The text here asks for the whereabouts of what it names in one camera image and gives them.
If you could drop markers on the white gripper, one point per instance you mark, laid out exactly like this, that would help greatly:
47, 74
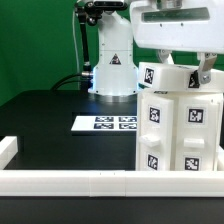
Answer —
197, 26

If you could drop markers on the white cabinet body box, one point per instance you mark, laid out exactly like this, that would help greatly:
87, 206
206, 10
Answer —
176, 97

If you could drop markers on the white cabinet top block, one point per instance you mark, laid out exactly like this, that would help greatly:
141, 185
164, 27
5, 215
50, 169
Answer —
177, 78

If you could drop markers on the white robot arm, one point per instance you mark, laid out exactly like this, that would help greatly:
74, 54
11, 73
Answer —
116, 74

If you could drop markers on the white U-shaped fence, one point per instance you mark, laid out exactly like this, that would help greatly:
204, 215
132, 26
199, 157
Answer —
103, 183

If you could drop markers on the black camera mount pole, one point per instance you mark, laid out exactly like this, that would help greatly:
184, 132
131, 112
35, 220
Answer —
86, 16

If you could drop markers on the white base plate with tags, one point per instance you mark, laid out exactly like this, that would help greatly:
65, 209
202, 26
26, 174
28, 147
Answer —
105, 123

